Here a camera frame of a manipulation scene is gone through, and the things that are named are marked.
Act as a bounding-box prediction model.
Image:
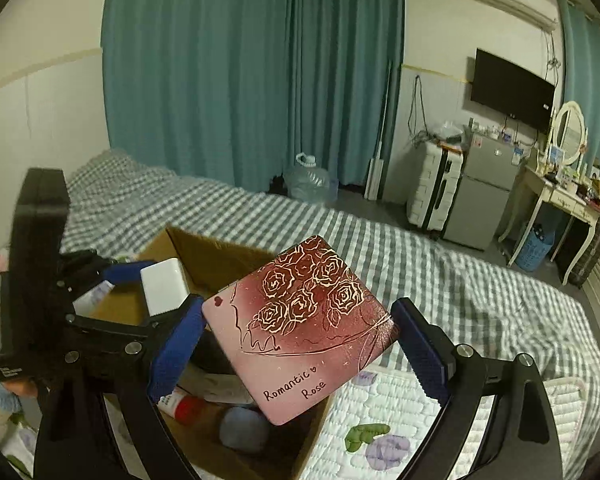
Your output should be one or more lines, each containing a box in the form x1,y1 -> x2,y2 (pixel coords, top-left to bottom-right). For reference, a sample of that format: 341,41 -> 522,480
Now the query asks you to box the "floral white quilt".
0,364 -> 598,480

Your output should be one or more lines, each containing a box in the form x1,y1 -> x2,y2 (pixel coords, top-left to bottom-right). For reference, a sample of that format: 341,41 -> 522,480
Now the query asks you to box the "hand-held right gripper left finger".
34,294 -> 205,480

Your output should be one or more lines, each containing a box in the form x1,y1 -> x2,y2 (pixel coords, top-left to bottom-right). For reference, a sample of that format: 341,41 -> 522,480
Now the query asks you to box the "black wall television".
470,47 -> 557,136

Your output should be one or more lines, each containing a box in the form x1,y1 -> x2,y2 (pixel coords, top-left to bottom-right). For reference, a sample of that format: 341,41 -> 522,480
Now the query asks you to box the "white charger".
140,258 -> 192,317

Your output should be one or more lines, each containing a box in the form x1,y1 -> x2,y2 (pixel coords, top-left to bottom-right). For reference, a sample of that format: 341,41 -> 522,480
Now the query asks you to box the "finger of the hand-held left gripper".
62,305 -> 181,342
60,250 -> 151,292

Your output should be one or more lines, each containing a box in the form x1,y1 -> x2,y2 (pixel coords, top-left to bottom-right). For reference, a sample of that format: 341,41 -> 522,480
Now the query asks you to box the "light blue earbuds case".
219,406 -> 274,454

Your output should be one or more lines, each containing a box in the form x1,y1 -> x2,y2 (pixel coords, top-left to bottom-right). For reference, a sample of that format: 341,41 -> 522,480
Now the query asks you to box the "hanging black cable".
407,75 -> 433,147

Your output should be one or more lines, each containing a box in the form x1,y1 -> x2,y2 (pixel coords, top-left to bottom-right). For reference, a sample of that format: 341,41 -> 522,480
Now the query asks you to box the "blue bin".
520,225 -> 556,272

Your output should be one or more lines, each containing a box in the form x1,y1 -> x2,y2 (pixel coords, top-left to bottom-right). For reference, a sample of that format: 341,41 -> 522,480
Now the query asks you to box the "wide teal curtain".
101,0 -> 406,202

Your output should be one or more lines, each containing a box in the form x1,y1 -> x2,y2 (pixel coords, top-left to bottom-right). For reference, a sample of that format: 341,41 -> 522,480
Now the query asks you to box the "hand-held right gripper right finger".
390,297 -> 566,480

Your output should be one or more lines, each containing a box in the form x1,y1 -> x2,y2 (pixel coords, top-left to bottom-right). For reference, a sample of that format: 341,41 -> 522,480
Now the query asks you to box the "small silver fridge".
442,132 -> 522,252

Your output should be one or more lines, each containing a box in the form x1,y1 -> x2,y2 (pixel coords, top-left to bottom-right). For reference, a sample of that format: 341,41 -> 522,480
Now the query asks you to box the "white tube with red cap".
157,389 -> 222,427

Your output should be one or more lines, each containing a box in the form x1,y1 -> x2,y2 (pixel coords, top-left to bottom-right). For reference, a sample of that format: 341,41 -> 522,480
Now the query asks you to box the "person's left hand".
2,376 -> 40,400

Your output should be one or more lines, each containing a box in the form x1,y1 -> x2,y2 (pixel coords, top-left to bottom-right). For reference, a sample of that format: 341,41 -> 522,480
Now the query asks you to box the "red rose print box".
201,234 -> 401,427

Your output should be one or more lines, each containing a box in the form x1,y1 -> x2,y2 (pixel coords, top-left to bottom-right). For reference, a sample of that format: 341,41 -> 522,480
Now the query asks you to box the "white suitcase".
406,140 -> 467,239

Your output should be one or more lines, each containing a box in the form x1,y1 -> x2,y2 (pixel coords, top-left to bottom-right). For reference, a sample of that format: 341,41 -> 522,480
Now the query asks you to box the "dark suitcase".
567,210 -> 600,289

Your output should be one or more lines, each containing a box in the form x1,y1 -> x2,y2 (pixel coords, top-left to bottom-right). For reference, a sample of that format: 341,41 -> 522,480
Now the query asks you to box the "white dressing table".
497,164 -> 600,286

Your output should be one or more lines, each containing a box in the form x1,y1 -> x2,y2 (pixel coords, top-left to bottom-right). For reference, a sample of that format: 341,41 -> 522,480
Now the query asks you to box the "grey checked bed sheet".
60,149 -> 600,391

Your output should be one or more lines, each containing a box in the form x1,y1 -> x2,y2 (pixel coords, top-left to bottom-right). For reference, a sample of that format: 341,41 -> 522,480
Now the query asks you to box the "cardboard box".
87,225 -> 337,480

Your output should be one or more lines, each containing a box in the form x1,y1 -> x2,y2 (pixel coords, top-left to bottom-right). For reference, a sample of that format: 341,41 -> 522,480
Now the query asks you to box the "oval white vanity mirror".
550,101 -> 589,166

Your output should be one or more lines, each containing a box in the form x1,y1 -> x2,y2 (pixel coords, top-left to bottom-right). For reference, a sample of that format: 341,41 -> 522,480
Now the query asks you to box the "white mop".
364,57 -> 396,202

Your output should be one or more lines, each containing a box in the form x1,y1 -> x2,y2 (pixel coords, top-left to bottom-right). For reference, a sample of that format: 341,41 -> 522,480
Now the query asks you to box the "narrow teal curtain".
555,0 -> 600,163

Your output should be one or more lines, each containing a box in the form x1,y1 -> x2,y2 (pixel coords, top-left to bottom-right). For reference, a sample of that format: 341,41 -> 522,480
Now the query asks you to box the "large clear water bottle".
282,152 -> 331,205

